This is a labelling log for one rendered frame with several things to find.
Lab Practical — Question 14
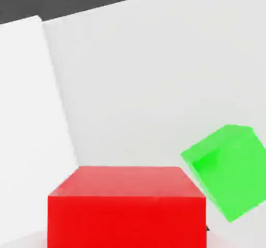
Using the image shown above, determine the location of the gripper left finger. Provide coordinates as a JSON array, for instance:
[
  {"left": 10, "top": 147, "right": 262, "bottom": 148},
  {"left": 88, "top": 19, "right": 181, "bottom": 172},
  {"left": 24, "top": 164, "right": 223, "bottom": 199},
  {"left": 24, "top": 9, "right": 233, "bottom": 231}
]
[{"left": 14, "top": 229, "right": 48, "bottom": 248}]

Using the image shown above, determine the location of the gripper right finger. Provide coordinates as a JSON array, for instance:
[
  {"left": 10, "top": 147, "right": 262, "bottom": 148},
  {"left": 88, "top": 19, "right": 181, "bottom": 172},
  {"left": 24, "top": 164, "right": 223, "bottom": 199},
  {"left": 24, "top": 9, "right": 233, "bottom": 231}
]
[{"left": 205, "top": 224, "right": 240, "bottom": 248}]

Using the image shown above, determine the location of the small red cube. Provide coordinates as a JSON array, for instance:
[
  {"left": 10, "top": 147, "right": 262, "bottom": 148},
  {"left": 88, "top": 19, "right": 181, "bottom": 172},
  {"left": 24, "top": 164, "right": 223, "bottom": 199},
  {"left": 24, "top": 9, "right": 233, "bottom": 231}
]
[{"left": 47, "top": 165, "right": 207, "bottom": 248}]

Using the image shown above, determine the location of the small green cube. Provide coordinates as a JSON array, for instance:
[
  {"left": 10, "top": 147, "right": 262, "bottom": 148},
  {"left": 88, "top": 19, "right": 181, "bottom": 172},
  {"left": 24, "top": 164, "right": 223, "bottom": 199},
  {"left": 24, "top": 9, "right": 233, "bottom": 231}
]
[{"left": 180, "top": 124, "right": 266, "bottom": 223}]

